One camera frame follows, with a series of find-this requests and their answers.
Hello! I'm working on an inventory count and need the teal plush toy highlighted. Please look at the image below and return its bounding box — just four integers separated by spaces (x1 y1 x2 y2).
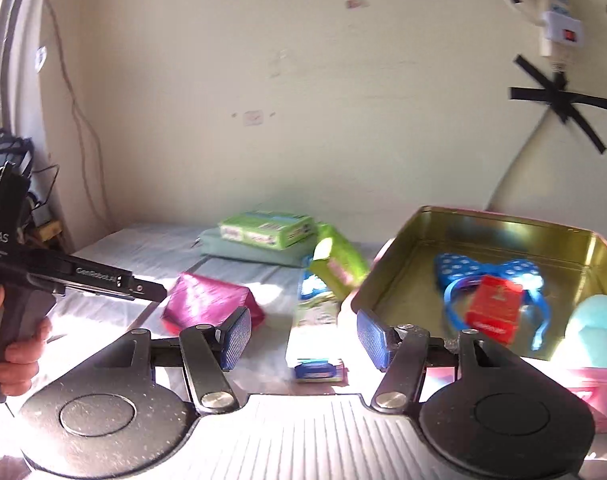
551 295 607 368

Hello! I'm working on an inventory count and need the magenta pouch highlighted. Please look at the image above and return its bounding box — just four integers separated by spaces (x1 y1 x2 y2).
162 273 266 335

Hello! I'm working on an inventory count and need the white power strip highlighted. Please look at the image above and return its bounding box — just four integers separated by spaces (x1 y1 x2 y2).
538 0 584 63

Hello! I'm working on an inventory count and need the blue polka dot headband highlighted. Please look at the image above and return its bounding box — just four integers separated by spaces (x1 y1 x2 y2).
433 252 552 352

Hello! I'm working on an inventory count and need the black cable bundle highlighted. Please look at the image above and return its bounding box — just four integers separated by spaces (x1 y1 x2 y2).
0 128 60 221

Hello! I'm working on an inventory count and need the person's left hand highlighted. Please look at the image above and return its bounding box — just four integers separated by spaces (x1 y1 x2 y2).
0 285 54 403

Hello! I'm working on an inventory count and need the gold metal tin box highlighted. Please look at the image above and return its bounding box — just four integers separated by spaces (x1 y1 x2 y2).
350 205 607 434

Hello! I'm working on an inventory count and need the black tape cross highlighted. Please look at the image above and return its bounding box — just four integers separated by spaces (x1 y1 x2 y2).
509 55 607 155

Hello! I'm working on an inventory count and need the green toothpaste box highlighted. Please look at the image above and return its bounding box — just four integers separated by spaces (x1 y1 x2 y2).
285 269 346 384

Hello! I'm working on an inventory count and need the red card box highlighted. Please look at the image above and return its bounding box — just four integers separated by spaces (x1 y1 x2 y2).
464 275 524 344

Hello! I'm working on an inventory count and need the green tissue pack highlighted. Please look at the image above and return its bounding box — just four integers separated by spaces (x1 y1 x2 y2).
219 210 317 250

